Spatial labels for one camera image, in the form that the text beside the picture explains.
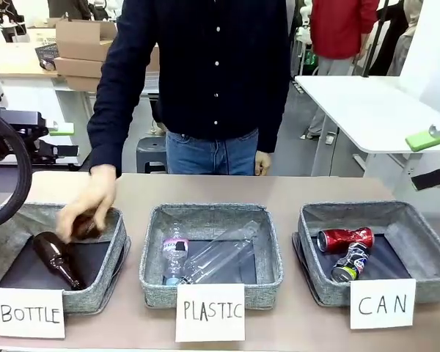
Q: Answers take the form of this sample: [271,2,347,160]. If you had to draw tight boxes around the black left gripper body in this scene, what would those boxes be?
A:
[0,109,49,163]

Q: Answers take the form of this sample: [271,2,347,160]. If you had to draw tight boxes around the brown glass bottle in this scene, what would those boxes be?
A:
[72,208,110,242]
[32,231,87,291]

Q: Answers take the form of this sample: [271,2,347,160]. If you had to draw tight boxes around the crushed red soda can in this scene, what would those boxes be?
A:
[317,227,375,254]

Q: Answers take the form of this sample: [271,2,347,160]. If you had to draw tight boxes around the crushed black soda can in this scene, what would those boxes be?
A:
[331,241,371,284]

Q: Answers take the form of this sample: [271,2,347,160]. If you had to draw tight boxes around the small labelled plastic bottle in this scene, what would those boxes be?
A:
[162,221,190,287]

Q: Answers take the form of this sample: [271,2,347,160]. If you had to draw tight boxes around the large clear plastic bottle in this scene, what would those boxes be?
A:
[175,219,260,285]

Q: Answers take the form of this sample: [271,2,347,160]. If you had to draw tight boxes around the person's right forearm dark sleeve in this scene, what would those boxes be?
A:
[87,84,140,177]

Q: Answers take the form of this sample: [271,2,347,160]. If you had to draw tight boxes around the person's left forearm dark sleeve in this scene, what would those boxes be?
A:
[256,91,291,155]

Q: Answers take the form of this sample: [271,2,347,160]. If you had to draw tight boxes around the white paper sign CAN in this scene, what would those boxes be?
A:
[349,278,417,330]

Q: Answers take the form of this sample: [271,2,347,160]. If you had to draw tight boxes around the grey fabric basket plastic label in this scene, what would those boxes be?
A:
[139,202,285,311]

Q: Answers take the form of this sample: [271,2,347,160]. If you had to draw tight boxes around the grey fabric basket can label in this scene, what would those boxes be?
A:
[292,200,440,308]

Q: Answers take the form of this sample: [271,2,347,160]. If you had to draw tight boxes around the grey fabric basket bottle label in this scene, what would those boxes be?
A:
[0,202,132,315]

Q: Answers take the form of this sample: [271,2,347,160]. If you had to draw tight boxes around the person's right hand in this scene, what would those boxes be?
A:
[56,164,118,245]

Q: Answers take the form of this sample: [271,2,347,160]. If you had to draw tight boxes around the person's left hand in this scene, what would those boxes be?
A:
[254,150,273,177]

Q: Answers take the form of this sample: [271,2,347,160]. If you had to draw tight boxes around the closed flat cardboard box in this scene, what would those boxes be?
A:
[66,75,100,92]
[54,56,106,78]

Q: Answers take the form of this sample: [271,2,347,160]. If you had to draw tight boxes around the wooden top table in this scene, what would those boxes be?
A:
[0,43,59,78]

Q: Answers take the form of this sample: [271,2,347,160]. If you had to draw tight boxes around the open cardboard box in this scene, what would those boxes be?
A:
[55,18,118,62]

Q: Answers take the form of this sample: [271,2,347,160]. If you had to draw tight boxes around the white desk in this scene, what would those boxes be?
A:
[295,75,440,201]

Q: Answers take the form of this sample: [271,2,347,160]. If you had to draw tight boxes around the grey metal stool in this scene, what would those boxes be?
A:
[136,134,169,174]

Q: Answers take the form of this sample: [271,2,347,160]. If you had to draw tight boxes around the white plastic crate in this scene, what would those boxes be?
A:
[28,28,58,45]

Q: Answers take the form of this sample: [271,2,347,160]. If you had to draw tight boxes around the black tripod pole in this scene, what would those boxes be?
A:
[362,0,389,78]

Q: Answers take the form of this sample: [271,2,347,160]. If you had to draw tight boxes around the bystander in dark clothes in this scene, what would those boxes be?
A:
[0,0,23,41]

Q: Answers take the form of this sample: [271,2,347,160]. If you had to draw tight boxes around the bystander in red sweater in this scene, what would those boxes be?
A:
[300,0,381,141]

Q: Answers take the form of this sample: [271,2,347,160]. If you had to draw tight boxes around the person in dark shirt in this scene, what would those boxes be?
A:
[87,0,293,177]

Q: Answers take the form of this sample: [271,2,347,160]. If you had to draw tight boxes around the white paper sign BOTTLE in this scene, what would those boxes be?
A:
[0,287,66,339]

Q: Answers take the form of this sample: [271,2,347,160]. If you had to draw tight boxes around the white paper sign PLASTIC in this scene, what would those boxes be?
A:
[175,283,246,343]

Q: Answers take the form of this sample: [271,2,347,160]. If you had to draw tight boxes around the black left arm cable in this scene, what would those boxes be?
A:
[0,104,34,232]

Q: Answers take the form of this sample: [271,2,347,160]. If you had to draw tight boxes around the black wire basket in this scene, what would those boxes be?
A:
[35,43,59,70]

